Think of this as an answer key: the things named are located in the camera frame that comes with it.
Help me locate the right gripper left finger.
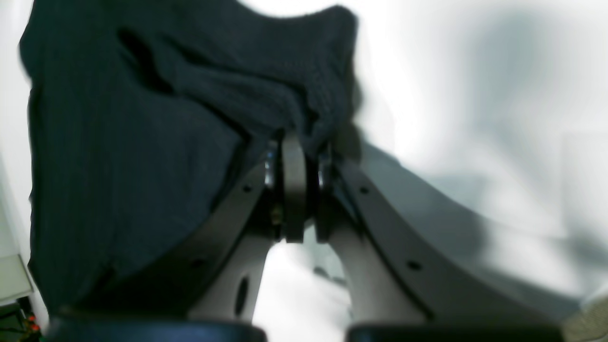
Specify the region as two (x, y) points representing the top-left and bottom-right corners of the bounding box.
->
(47, 132), (307, 342)

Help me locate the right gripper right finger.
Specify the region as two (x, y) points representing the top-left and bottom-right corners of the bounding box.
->
(315, 145), (564, 342)

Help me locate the black T-shirt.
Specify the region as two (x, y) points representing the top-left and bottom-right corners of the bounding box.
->
(20, 0), (357, 315)

